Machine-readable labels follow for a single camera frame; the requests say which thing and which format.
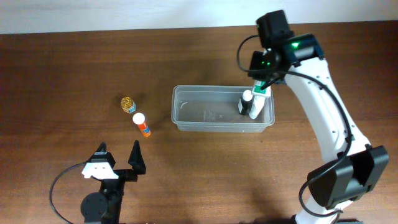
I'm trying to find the white medicine box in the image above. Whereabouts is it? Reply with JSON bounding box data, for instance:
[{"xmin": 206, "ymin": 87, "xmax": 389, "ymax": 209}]
[{"xmin": 252, "ymin": 80, "xmax": 272, "ymax": 98}]

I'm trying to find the white spray bottle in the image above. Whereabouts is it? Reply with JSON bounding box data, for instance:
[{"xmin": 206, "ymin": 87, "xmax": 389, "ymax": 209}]
[{"xmin": 249, "ymin": 96, "xmax": 266, "ymax": 119}]

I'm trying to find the black bottle white cap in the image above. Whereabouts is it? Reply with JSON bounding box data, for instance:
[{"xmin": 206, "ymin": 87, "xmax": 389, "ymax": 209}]
[{"xmin": 238, "ymin": 90, "xmax": 254, "ymax": 116}]

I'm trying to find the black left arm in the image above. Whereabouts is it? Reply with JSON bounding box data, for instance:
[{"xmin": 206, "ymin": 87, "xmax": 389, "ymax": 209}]
[{"xmin": 80, "ymin": 141, "xmax": 146, "ymax": 224}]

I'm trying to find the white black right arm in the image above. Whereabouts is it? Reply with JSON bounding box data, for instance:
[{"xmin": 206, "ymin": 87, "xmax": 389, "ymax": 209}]
[{"xmin": 248, "ymin": 10, "xmax": 389, "ymax": 223}]

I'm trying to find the clear plastic container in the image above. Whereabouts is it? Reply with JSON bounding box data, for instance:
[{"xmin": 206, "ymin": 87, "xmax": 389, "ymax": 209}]
[{"xmin": 171, "ymin": 85, "xmax": 275, "ymax": 133}]

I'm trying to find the orange tablet tube white cap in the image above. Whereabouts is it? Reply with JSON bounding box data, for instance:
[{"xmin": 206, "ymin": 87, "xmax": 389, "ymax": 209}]
[{"xmin": 132, "ymin": 113, "xmax": 151, "ymax": 137}]

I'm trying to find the small gold-lid balm jar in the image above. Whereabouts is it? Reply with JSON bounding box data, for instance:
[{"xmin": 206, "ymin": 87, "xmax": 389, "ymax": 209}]
[{"xmin": 121, "ymin": 96, "xmax": 136, "ymax": 114}]

